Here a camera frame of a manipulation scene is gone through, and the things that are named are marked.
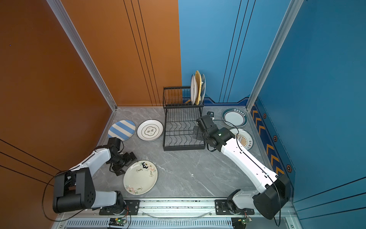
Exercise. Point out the aluminium front rail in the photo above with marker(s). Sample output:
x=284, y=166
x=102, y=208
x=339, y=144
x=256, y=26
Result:
x=177, y=213

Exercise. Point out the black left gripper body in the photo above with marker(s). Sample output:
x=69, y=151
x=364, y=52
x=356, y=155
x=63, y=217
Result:
x=118, y=163

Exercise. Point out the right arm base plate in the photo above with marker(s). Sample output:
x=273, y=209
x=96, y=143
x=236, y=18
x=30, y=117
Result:
x=222, y=207

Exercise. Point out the black wire dish rack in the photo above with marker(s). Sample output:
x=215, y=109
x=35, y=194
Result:
x=180, y=119

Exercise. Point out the blue striped plate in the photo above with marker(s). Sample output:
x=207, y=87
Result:
x=123, y=130
x=203, y=89

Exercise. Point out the white plate red characters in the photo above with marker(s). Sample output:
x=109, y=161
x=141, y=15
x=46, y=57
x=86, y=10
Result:
x=193, y=89

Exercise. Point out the orange sunburst plate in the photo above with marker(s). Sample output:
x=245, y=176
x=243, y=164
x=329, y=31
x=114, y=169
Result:
x=243, y=137

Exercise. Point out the white flower outline plate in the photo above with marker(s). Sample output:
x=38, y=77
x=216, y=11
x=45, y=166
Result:
x=150, y=130

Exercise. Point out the yellow woven tray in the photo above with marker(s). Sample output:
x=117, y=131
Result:
x=198, y=78

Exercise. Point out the cream floral plate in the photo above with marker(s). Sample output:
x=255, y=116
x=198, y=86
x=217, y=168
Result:
x=140, y=177

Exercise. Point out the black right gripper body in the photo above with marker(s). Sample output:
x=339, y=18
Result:
x=206, y=138

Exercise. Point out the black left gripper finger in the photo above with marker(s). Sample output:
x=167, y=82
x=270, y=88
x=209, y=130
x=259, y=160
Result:
x=129, y=157
x=119, y=172

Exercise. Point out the circuit board right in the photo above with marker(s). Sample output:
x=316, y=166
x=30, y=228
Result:
x=240, y=223

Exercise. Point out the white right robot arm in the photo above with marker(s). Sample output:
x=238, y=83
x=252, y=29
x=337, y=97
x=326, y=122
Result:
x=272, y=190

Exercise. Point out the green circuit board left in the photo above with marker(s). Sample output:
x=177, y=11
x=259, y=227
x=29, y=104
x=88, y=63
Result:
x=117, y=223

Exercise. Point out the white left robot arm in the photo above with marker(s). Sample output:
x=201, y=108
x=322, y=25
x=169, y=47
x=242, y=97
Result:
x=74, y=189

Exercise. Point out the aluminium corner post left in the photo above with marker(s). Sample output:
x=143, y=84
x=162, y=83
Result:
x=66, y=23

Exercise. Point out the green rimmed white plate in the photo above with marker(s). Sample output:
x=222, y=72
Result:
x=234, y=118

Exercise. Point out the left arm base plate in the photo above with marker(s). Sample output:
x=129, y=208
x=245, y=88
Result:
x=128, y=206

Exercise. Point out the aluminium corner post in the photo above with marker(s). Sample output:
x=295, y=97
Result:
x=284, y=28
x=66, y=23

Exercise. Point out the aluminium corner post right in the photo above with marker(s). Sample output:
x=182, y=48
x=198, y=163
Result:
x=284, y=28

